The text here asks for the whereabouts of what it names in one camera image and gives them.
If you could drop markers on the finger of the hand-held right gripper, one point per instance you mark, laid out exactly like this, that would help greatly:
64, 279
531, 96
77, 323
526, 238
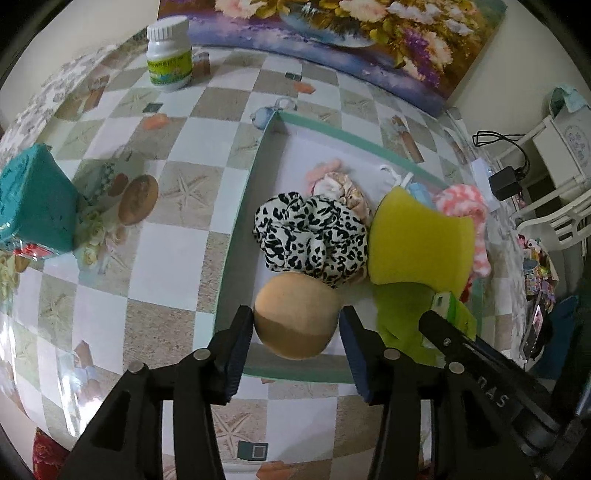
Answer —
475, 364

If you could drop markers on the white chair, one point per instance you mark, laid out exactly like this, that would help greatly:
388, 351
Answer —
563, 152

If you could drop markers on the pink floral scrunchie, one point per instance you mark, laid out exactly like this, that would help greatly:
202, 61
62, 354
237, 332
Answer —
337, 184

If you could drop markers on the white tray teal rim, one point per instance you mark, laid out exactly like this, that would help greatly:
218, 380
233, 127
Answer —
286, 157

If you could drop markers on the red patterned cloth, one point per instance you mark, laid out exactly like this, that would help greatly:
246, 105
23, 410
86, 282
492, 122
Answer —
48, 454

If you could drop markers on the yellow green sponge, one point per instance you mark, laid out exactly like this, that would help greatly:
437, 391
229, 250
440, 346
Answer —
420, 244

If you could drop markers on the red wrapper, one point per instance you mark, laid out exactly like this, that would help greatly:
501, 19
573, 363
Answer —
32, 252

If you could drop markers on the blue face mask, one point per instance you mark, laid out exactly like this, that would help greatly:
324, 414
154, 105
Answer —
422, 194

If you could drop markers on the person's teal clothing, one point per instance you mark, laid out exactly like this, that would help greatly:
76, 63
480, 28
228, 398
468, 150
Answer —
563, 332

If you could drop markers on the teal cloth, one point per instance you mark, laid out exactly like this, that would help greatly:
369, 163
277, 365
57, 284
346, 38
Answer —
570, 97

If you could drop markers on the red scrunchie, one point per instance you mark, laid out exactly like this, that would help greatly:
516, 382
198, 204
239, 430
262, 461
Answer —
466, 290

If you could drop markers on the white bottle green label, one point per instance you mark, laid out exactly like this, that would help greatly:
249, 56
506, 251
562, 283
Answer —
168, 60

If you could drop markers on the green box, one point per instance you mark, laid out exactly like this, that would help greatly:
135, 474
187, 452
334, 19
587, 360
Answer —
455, 311

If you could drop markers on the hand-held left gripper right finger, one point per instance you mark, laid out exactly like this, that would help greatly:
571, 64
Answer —
355, 355

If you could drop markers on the teal plastic toy box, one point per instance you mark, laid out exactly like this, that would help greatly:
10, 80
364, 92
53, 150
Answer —
37, 203

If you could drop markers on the flower painting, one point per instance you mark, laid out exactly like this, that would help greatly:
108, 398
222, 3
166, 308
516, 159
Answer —
369, 41

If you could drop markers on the green cloth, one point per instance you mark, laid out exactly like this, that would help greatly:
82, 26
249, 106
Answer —
401, 318

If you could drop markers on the pink white knitted cloth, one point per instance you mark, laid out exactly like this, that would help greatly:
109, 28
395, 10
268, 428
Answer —
466, 203

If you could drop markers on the checked printed tablecloth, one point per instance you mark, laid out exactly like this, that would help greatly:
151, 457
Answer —
175, 249

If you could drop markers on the black power adapter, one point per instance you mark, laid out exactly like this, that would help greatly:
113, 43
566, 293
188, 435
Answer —
504, 182

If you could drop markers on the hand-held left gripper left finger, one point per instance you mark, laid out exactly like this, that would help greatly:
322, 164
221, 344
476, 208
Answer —
238, 355

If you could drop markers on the leopard print scrunchie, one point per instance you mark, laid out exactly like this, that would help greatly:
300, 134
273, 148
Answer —
309, 235

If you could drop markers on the beige powder puff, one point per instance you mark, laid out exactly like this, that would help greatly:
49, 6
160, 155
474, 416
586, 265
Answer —
295, 314

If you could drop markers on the white power strip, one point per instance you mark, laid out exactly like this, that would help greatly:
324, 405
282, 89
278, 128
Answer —
482, 175

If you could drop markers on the pile of colourful packets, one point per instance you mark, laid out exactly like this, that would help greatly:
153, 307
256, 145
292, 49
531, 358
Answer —
538, 277

